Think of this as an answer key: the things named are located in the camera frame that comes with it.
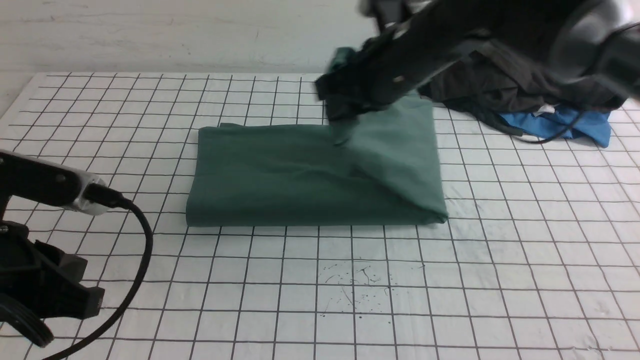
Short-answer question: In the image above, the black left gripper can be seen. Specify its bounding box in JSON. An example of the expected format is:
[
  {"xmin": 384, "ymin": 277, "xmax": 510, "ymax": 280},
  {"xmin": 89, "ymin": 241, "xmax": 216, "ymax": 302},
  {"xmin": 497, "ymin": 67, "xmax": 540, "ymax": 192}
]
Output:
[{"xmin": 0, "ymin": 221, "xmax": 105, "ymax": 347}]

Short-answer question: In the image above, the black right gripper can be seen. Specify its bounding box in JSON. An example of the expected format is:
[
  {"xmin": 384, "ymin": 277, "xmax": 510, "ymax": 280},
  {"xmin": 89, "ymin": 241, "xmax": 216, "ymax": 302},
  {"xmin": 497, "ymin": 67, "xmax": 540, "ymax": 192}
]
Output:
[{"xmin": 314, "ymin": 38, "xmax": 426, "ymax": 148}]

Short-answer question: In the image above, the green long-sleeve top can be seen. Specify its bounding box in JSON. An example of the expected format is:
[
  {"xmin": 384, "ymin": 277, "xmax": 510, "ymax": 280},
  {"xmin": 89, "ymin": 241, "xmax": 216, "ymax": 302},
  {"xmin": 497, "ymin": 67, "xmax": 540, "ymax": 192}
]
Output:
[{"xmin": 185, "ymin": 47, "xmax": 449, "ymax": 228}]

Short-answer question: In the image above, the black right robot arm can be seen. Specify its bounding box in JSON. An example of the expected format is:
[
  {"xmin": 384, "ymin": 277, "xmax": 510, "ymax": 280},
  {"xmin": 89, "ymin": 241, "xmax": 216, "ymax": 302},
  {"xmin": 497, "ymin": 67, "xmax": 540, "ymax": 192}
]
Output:
[{"xmin": 315, "ymin": 0, "xmax": 639, "ymax": 142}]

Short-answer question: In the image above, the dark grey-brown garment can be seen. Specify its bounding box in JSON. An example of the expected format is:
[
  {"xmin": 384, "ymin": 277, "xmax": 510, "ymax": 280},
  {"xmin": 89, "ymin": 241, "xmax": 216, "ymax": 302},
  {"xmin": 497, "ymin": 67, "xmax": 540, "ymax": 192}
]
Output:
[{"xmin": 419, "ymin": 44, "xmax": 626, "ymax": 113}]

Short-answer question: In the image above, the blue garment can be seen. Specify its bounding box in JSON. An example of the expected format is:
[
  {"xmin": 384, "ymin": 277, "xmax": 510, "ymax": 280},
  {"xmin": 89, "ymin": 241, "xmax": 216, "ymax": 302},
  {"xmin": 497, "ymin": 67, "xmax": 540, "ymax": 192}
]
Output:
[{"xmin": 499, "ymin": 105, "xmax": 611, "ymax": 148}]

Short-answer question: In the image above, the white grid-pattern table cloth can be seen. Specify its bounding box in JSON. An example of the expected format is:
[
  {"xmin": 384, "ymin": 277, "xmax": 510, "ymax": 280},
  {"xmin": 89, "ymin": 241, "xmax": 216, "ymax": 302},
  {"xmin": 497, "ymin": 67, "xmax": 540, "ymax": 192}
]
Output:
[{"xmin": 1, "ymin": 73, "xmax": 640, "ymax": 360}]

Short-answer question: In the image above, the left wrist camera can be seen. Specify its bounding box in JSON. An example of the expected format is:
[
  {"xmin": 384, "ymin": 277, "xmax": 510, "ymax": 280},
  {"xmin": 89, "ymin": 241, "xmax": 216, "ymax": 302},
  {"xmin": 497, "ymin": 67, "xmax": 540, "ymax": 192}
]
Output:
[{"xmin": 0, "ymin": 149, "xmax": 108, "ymax": 216}]

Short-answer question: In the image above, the black left camera cable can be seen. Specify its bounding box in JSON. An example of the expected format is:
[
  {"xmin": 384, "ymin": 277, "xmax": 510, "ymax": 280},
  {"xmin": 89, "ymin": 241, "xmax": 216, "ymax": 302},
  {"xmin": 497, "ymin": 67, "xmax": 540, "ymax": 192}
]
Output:
[{"xmin": 45, "ymin": 185, "xmax": 154, "ymax": 360}]

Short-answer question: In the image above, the black camera cable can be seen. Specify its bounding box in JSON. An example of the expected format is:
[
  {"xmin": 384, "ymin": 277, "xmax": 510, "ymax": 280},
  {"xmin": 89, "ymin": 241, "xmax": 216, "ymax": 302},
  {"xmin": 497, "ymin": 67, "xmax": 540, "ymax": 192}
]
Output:
[
  {"xmin": 45, "ymin": 185, "xmax": 154, "ymax": 360},
  {"xmin": 500, "ymin": 107, "xmax": 591, "ymax": 146}
]

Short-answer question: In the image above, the black right camera cable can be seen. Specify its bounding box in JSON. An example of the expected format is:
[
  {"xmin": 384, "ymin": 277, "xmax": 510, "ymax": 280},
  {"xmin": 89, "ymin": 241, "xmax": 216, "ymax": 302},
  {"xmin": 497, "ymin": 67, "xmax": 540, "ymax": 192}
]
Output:
[{"xmin": 500, "ymin": 107, "xmax": 591, "ymax": 146}]

